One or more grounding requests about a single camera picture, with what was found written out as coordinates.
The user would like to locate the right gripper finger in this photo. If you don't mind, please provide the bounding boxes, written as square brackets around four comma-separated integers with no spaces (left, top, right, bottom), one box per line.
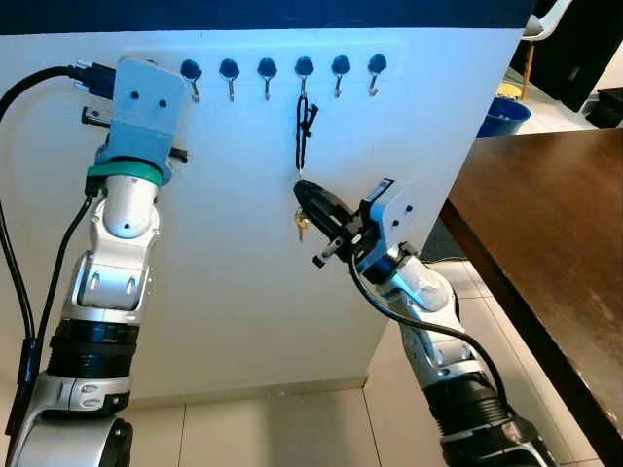
[297,179,357,223]
[293,190,344,246]

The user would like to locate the black lanyard with keys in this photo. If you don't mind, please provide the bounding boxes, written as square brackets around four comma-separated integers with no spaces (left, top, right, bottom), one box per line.
[292,95,320,244]

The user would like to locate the black knob metal hook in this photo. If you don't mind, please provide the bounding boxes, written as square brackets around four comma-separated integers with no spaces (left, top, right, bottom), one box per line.
[293,55,316,98]
[256,56,279,101]
[365,54,389,98]
[180,58,203,103]
[218,57,241,102]
[330,54,353,99]

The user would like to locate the dark grey floor mat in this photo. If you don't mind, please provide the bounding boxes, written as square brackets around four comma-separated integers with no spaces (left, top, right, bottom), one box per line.
[417,219,466,264]

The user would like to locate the black floor box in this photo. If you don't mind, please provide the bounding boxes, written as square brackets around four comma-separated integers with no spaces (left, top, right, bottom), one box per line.
[592,88,623,129]

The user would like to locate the black cabinet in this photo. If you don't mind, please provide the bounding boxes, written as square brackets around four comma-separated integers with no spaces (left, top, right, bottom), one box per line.
[535,0,623,113]

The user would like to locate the dark counter top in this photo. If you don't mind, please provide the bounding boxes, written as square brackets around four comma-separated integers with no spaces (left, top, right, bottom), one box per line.
[0,0,541,38]

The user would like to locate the blue bucket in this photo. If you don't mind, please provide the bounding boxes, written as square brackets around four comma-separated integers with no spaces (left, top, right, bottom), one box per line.
[477,95,532,139]

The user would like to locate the dark brown wooden table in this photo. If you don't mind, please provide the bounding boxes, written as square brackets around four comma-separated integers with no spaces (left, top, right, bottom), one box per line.
[440,126,623,467]

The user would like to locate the white chair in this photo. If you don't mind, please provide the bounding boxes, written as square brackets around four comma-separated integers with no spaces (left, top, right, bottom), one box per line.
[519,0,572,100]

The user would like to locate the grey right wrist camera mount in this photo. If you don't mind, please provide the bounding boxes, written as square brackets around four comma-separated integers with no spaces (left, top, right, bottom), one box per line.
[356,177,422,262]

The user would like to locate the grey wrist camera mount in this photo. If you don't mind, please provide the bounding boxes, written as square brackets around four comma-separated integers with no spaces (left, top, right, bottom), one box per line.
[356,177,422,262]
[105,56,191,181]

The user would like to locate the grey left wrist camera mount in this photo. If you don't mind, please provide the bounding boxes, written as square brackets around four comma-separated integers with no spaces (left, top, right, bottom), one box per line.
[105,56,191,181]

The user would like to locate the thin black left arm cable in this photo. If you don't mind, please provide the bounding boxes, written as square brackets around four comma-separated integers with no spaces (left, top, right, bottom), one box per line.
[29,190,101,341]

